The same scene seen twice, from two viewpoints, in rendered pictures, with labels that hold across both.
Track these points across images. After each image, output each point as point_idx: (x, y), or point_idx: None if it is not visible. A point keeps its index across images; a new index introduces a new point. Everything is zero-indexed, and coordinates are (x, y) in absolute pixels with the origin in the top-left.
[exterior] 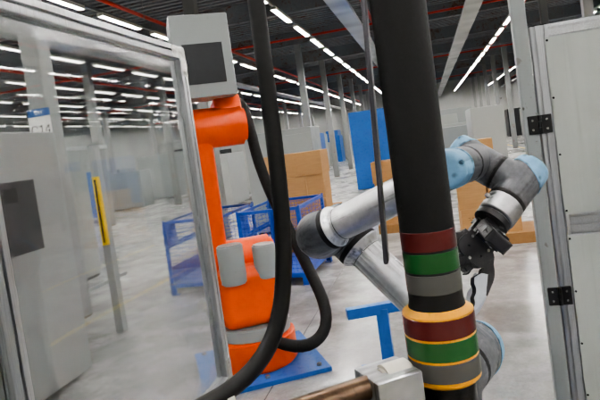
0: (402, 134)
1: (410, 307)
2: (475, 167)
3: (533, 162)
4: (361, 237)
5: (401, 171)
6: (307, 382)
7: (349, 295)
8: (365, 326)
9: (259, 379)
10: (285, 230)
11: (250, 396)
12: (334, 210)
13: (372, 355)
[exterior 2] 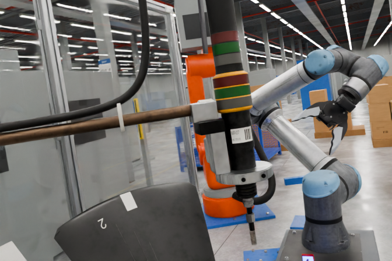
0: None
1: (215, 74)
2: (335, 60)
3: (377, 59)
4: (271, 112)
5: (207, 3)
6: (259, 224)
7: (291, 174)
8: (300, 193)
9: (229, 219)
10: (144, 28)
11: (223, 229)
12: (252, 93)
13: (303, 210)
